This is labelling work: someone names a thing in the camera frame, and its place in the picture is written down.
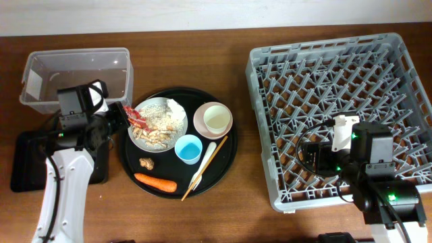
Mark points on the ginger piece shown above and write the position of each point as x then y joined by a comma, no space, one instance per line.
147,163

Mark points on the black rectangular tray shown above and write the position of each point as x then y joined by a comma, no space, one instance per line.
29,169

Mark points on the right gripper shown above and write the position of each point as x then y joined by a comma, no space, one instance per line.
323,150

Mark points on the white plastic fork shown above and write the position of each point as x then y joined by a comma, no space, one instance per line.
210,149

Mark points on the orange carrot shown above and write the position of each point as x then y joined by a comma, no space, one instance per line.
160,184

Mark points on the clear plastic bin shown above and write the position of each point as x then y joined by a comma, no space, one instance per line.
48,71

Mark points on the grey plate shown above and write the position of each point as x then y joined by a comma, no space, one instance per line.
151,101

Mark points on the white tissue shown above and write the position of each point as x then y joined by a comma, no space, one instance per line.
177,112

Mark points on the grey dishwasher rack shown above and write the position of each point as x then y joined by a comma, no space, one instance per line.
295,87

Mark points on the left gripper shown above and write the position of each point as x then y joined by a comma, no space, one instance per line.
115,109

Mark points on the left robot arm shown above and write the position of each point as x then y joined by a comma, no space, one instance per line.
70,159

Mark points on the rice and peanut scraps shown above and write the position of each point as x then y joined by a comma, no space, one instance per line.
162,129

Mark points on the red strawberry snack wrapper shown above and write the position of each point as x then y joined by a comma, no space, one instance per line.
135,118

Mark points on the wooden chopstick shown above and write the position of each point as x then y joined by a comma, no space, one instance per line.
208,163

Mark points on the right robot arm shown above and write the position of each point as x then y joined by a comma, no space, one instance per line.
390,206

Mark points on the round black tray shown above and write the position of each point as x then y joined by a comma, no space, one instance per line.
167,164

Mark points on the pink bowl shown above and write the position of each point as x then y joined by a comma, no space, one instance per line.
200,125

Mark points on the blue cup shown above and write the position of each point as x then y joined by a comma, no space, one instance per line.
188,148

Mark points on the cream paper cup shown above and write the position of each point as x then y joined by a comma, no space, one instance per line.
216,118

